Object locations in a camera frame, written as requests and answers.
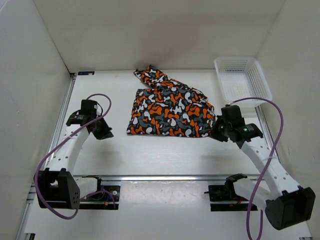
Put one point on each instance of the aluminium rail frame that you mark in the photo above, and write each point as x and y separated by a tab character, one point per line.
163	180

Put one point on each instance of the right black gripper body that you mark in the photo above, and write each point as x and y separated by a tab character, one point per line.
219	131

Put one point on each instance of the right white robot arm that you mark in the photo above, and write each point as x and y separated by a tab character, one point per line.
285	202

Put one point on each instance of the white perforated plastic basket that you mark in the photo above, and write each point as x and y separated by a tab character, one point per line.
242	77

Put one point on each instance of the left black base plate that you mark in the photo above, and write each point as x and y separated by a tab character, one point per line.
108	200

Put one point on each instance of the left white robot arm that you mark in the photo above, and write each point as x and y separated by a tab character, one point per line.
56	185

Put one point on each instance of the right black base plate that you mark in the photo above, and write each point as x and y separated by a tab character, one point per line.
221	201

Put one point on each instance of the orange camouflage patterned shorts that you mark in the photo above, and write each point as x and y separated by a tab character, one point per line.
169	107

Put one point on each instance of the blue label sticker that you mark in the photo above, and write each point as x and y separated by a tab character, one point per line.
86	73

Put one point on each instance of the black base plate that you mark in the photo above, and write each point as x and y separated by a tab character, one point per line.
108	200
221	201

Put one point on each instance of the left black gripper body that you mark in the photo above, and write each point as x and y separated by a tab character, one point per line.
101	129

